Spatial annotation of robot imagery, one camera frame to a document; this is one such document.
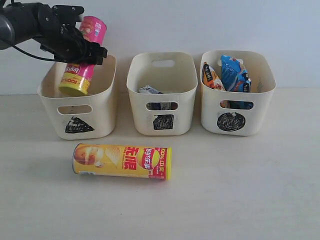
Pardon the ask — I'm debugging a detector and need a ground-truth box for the yellow Lays chips can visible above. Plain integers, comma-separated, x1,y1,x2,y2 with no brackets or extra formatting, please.
72,143,172,181

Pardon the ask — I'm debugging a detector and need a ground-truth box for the pink Lays chips can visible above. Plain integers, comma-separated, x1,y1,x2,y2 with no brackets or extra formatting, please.
58,16,107,97

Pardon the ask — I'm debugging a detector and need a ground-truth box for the blue black noodle bag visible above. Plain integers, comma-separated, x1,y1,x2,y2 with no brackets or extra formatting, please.
220,55,254,110

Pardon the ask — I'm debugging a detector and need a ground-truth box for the orange white noodle bag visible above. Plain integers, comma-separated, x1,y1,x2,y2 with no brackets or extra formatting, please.
202,61,226,92

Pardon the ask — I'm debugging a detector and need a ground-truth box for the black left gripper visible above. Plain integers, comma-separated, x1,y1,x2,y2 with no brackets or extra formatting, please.
33,4,108,65

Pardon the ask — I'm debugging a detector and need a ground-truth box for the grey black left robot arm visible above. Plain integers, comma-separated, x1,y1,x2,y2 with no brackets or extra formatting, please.
0,0,108,65

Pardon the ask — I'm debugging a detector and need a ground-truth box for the purple drink carton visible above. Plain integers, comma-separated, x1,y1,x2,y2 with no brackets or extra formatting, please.
146,102,162,111

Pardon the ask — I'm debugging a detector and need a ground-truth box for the blue white milk carton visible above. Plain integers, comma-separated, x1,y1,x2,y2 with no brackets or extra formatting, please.
138,85,178,111

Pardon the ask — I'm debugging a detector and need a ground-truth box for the cream bin with square mark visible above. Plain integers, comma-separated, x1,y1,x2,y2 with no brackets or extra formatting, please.
126,52,198,136

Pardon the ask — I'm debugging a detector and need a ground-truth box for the cream bin with triangle mark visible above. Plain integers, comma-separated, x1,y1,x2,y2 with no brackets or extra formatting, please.
37,54,117,140

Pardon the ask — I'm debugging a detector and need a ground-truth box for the cream bin with circle mark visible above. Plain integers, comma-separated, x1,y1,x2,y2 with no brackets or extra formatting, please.
200,50,276,136

